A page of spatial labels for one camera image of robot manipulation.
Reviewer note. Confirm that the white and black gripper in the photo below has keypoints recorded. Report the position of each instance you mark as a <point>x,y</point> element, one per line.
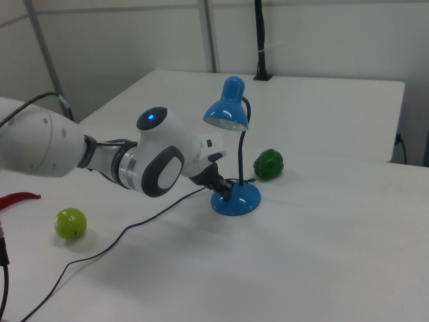
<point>209,147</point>

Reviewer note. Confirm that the grey wall partition post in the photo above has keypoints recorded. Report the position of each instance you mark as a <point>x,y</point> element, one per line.
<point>47,57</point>
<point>211,33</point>

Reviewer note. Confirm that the blue desk lamp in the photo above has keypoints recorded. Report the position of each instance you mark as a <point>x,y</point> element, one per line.
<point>236,201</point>

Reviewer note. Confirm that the black clamped stand pole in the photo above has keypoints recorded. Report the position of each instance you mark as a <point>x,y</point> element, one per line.
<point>261,40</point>

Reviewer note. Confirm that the dark green bell pepper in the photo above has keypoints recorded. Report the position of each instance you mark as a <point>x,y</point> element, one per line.
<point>268,165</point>

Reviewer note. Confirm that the white adjacent table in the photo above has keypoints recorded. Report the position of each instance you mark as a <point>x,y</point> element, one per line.
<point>301,110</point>

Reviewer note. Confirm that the red chili pepper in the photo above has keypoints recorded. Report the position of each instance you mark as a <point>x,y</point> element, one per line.
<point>16,198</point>

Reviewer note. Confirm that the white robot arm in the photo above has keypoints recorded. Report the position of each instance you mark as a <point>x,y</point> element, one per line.
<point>40,144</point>

